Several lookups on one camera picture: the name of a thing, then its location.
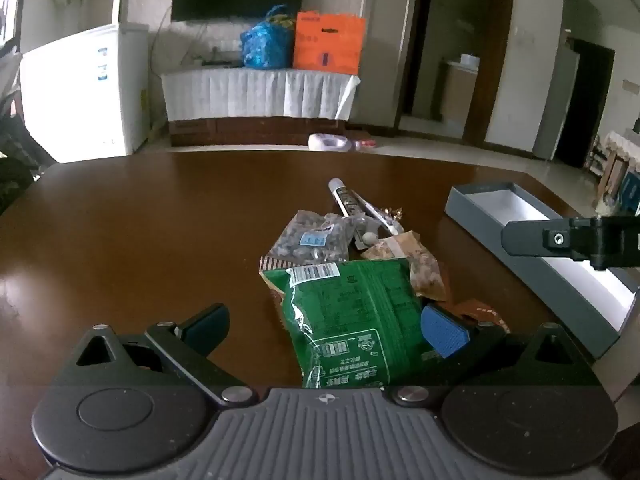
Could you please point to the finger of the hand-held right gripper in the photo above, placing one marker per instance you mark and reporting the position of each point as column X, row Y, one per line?
column 525, row 237

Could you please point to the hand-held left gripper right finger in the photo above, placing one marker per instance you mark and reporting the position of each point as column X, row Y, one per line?
column 442, row 330

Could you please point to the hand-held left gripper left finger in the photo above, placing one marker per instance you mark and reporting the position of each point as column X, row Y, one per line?
column 210, row 325

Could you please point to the grey cardboard box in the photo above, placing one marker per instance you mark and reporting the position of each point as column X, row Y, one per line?
column 500, row 205

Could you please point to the orange-brown snack bar packet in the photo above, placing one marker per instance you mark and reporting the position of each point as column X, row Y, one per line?
column 480, row 310

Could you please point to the brown peanut packet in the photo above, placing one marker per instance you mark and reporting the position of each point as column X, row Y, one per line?
column 425, row 270

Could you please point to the striped snack packet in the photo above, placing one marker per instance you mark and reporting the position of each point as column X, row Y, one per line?
column 270, row 272

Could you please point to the green snack packet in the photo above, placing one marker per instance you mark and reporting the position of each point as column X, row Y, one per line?
column 345, row 310

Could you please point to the clear plastic snack packet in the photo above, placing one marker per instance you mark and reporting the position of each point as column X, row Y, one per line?
column 369, row 234

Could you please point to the clear bag of nuts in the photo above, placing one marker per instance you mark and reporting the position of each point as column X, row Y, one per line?
column 310, row 240

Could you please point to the white brown tube snack packet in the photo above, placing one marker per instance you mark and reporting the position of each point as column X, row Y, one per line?
column 345, row 200

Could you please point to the blue plastic stool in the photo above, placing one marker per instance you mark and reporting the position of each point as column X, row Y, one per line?
column 631, row 192

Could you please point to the side table with lace cloth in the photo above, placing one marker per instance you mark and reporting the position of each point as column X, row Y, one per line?
column 620, row 150

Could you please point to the beige kitchen cabinet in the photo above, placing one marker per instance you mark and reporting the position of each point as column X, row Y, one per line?
column 457, row 95

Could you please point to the red slipper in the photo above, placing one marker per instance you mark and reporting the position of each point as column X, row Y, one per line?
column 366, row 144

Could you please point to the white pot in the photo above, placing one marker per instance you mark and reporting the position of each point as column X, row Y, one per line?
column 470, row 61

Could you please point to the purple white bottle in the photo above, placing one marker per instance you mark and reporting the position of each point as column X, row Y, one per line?
column 327, row 142

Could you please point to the white lace cloth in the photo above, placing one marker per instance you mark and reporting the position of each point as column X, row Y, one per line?
column 250, row 92

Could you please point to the white chest freezer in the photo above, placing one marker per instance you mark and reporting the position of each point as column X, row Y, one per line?
column 75, row 100

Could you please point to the dark cloth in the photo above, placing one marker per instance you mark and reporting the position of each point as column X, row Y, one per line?
column 12, row 150

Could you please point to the orange cardboard box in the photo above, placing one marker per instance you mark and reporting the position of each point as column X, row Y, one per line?
column 327, row 42

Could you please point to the blue plastic bag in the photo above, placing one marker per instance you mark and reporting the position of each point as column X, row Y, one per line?
column 265, row 45

